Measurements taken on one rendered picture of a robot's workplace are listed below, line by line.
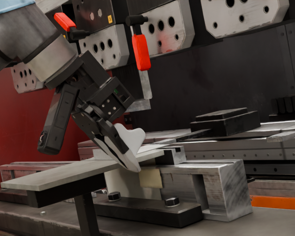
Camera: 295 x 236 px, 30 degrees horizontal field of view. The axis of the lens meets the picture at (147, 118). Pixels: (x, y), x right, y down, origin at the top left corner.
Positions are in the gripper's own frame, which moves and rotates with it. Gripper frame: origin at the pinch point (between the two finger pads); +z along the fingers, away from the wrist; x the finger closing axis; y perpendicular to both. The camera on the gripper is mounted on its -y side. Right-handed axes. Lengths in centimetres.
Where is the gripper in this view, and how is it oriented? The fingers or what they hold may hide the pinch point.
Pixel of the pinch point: (131, 168)
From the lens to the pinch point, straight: 93.1
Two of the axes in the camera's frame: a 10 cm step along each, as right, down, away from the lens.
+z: 6.2, 7.4, 2.4
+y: 6.4, -6.6, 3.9
